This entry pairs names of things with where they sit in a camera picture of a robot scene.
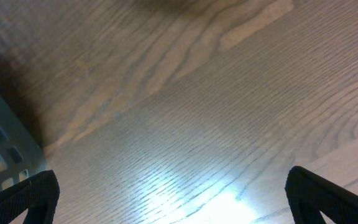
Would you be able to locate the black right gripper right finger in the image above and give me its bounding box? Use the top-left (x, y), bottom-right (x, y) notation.
top-left (285, 166), bottom-right (358, 224)

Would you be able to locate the grey plastic basket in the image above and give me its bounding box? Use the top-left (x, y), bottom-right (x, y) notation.
top-left (0, 95), bottom-right (46, 192)

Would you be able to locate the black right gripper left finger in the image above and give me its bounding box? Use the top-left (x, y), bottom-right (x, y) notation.
top-left (0, 170), bottom-right (60, 224)

